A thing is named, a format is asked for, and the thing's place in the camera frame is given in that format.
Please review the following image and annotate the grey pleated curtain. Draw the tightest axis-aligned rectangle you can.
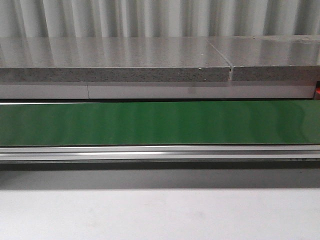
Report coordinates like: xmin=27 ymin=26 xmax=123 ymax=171
xmin=0 ymin=0 xmax=320 ymax=38

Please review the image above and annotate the aluminium conveyor frame rail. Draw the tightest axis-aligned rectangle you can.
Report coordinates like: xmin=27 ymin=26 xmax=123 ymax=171
xmin=0 ymin=144 xmax=320 ymax=171

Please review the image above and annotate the green conveyor belt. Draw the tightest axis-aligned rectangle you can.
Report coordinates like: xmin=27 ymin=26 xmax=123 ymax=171
xmin=0 ymin=100 xmax=320 ymax=147

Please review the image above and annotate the grey stone counter slab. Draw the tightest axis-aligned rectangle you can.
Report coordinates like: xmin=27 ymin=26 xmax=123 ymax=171
xmin=0 ymin=37 xmax=230 ymax=83
xmin=207 ymin=35 xmax=320 ymax=83

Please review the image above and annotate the white cabinet panel under counter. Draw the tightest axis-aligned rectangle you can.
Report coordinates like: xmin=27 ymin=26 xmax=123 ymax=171
xmin=0 ymin=81 xmax=316 ymax=100

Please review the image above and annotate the grey stone counter slab left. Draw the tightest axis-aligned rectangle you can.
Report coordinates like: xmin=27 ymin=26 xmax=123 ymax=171
xmin=0 ymin=37 xmax=230 ymax=83

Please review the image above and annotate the grey stone counter slab right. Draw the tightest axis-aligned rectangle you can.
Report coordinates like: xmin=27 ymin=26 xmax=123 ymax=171
xmin=207 ymin=35 xmax=320 ymax=83

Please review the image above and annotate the red object at right edge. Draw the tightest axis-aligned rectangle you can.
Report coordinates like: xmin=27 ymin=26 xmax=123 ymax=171
xmin=314 ymin=81 xmax=320 ymax=100

